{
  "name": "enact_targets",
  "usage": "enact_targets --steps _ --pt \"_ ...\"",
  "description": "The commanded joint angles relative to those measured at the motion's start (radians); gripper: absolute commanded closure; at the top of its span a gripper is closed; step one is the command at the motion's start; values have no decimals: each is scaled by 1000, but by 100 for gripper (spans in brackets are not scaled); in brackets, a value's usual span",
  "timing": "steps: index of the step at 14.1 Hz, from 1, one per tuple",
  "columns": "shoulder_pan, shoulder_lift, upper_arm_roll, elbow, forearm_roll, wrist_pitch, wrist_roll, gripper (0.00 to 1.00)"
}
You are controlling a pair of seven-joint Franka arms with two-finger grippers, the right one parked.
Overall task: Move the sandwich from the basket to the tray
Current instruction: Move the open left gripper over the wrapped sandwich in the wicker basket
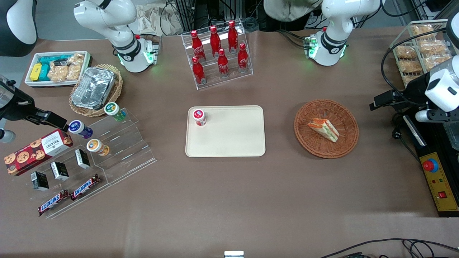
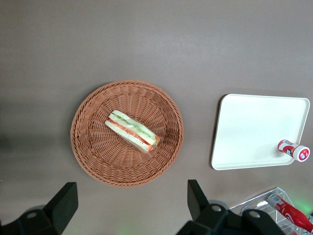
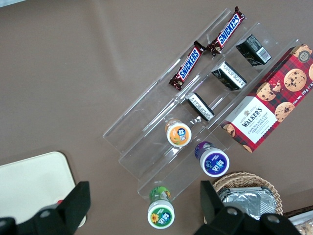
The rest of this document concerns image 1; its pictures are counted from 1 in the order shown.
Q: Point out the clear acrylic step display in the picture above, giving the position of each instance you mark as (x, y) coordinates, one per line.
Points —
(125, 157)

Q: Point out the yellow emergency stop box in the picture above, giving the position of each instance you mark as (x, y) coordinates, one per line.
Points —
(439, 182)

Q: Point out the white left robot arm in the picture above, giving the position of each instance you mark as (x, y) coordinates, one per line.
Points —
(333, 21)

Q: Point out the clear acrylic bottle rack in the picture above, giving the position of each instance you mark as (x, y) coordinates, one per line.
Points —
(233, 75)

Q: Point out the beige plastic tray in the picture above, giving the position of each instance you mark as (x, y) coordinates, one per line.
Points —
(229, 136)

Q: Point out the small white object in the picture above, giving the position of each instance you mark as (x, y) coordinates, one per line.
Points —
(233, 254)

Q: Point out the purple lid cup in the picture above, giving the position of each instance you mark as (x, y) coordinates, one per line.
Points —
(79, 128)

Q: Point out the Snickers bar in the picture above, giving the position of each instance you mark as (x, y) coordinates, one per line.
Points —
(53, 202)
(85, 187)

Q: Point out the small teal box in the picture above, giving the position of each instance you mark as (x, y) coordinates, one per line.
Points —
(45, 72)

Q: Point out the long teal box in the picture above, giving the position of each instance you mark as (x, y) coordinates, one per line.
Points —
(48, 59)

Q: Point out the round brown wicker basket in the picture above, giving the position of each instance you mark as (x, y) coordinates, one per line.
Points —
(322, 148)

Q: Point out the aluminium foil tray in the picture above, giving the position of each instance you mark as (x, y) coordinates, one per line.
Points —
(93, 87)

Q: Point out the black aluminium frame rail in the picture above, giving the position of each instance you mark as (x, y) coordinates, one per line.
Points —
(412, 130)

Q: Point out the clear bag of crackers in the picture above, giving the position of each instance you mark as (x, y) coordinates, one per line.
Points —
(75, 66)
(58, 73)

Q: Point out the red cola bottle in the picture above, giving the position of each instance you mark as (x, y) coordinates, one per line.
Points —
(223, 64)
(215, 41)
(233, 36)
(197, 46)
(198, 71)
(242, 59)

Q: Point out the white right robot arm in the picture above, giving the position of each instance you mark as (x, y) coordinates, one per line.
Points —
(107, 18)

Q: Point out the bagged bread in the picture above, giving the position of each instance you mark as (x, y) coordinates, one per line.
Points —
(406, 52)
(422, 30)
(434, 47)
(409, 66)
(409, 79)
(434, 61)

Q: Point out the red lid yoghurt cup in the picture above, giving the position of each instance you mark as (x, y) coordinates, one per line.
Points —
(199, 116)

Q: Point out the beige cloth bag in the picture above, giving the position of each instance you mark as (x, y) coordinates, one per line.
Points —
(154, 19)

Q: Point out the triangle sandwich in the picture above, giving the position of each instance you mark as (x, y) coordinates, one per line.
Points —
(324, 129)

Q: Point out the orange lid cup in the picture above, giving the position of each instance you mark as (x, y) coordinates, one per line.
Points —
(96, 147)

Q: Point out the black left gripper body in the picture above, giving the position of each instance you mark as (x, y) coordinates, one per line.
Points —
(412, 90)

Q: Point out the clear plastic container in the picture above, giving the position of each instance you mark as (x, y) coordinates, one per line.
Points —
(452, 138)

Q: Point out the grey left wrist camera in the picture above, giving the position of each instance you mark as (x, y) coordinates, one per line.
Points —
(423, 116)

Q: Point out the green lid cup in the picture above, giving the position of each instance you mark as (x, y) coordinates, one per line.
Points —
(114, 110)

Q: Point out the white plastic bin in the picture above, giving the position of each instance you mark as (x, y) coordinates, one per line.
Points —
(28, 84)

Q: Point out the person standing behind table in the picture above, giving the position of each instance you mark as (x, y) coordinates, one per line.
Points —
(290, 9)

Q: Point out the yellow small box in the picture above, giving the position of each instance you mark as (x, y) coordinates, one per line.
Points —
(36, 71)

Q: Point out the light oval wicker basket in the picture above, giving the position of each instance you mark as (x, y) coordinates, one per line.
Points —
(116, 89)

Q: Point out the red Walkers cookie box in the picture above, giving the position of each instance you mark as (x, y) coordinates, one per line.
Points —
(36, 150)

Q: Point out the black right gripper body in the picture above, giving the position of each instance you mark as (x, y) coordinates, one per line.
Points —
(15, 108)

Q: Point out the small black carton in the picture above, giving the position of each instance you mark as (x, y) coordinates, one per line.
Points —
(59, 171)
(82, 158)
(39, 181)

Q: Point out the clear acrylic bread rack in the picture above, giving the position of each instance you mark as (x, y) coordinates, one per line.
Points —
(394, 46)

